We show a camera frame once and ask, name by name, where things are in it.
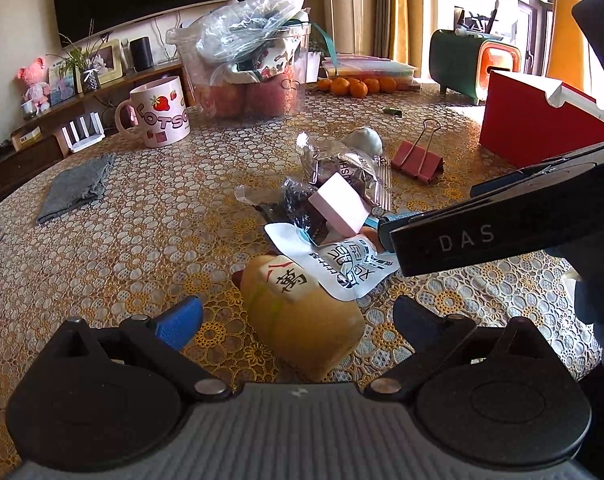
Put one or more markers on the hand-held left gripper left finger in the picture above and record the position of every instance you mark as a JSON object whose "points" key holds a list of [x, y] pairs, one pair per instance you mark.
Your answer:
{"points": [[179, 322]]}

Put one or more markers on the pink eraser block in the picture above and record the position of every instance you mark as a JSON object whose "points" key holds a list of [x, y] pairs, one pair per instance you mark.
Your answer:
{"points": [[339, 205]]}

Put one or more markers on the yellow plush toy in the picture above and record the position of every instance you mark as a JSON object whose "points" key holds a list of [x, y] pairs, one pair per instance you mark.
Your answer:
{"points": [[302, 325]]}

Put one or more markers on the green and orange desk organizer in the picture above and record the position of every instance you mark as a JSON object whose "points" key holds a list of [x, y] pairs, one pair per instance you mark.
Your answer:
{"points": [[457, 65]]}

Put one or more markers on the clear plastic container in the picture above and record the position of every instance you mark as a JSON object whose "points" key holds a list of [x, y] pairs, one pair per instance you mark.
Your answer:
{"points": [[282, 100]]}

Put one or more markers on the stack of pastel plastic boxes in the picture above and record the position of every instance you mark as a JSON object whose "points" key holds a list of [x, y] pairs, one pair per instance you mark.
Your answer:
{"points": [[377, 66]]}

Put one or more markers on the pink pig toy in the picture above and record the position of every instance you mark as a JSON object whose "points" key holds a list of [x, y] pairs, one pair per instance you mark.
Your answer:
{"points": [[36, 82]]}

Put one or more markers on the pink strawberry mug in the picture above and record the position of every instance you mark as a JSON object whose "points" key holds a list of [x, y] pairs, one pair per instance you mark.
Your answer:
{"points": [[159, 120]]}

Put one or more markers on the pile of oranges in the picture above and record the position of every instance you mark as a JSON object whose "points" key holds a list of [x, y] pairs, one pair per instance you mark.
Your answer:
{"points": [[357, 87]]}

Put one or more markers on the black speaker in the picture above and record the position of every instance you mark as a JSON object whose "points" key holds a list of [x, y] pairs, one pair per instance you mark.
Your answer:
{"points": [[142, 54]]}

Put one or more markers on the wooden television shelf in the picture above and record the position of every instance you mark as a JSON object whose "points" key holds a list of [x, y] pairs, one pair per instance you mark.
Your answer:
{"points": [[22, 165]]}

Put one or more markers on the yellow photo frame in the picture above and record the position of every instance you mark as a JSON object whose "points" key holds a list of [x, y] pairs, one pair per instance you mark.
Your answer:
{"points": [[106, 60]]}

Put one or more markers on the small picture card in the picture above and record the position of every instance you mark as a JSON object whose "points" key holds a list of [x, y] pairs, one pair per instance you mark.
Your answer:
{"points": [[62, 85]]}

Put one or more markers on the white printed pouch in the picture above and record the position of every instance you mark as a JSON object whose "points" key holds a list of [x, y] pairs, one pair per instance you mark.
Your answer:
{"points": [[354, 270]]}

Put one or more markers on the yellow curtain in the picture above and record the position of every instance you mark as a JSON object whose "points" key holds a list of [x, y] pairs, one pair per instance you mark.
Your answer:
{"points": [[398, 5], [569, 20]]}

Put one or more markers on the clear plastic bag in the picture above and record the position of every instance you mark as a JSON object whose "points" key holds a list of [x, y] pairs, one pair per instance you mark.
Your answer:
{"points": [[242, 20]]}

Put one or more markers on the bunch of pens and brushes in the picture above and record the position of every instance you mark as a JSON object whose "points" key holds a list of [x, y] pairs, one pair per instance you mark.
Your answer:
{"points": [[477, 22]]}

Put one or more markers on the small green object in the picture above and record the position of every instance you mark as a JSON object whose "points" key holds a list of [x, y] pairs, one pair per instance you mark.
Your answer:
{"points": [[392, 111]]}

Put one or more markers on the printed tote bag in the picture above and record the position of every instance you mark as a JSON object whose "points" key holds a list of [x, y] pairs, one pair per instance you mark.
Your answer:
{"points": [[277, 57]]}

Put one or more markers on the person's right hand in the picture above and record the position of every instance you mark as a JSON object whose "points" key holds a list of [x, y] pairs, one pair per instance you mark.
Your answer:
{"points": [[597, 310]]}

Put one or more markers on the pink binder clip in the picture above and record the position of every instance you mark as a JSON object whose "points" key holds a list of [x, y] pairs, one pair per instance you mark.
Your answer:
{"points": [[414, 160]]}

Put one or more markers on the red apple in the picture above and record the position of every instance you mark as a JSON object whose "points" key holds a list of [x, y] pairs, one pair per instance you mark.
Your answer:
{"points": [[272, 97], [222, 100]]}

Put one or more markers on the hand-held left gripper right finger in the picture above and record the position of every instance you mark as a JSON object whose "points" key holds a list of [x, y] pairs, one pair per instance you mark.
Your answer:
{"points": [[416, 325]]}

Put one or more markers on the grey cloth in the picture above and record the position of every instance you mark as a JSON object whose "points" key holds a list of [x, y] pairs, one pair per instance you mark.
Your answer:
{"points": [[74, 187]]}

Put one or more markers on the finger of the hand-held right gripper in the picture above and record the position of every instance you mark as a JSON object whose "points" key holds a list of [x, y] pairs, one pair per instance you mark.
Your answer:
{"points": [[572, 157], [396, 221]]}

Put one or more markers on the beige floor air conditioner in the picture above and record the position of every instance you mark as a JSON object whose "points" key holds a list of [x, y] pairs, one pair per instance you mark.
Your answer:
{"points": [[349, 5]]}

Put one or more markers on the pale blue round object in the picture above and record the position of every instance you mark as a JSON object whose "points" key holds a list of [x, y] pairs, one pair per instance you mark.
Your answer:
{"points": [[364, 140]]}

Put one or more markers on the lace-covered desktop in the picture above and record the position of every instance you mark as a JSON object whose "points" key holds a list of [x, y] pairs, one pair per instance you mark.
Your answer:
{"points": [[132, 260]]}

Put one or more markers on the red cardboard box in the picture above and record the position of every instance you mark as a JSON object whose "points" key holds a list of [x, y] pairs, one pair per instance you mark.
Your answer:
{"points": [[532, 120]]}

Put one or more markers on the small potted grass plant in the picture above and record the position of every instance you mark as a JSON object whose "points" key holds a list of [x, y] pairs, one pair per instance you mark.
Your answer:
{"points": [[89, 80]]}

